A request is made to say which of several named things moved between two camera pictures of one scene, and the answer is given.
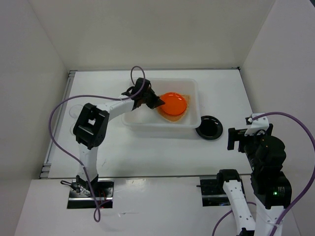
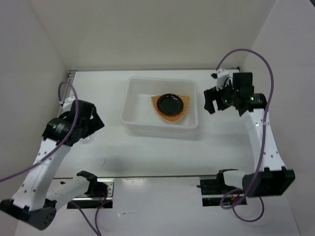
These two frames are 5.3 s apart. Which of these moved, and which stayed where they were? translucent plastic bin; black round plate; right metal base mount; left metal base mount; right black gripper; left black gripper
Moved: left black gripper; black round plate; right black gripper
Stayed: translucent plastic bin; left metal base mount; right metal base mount
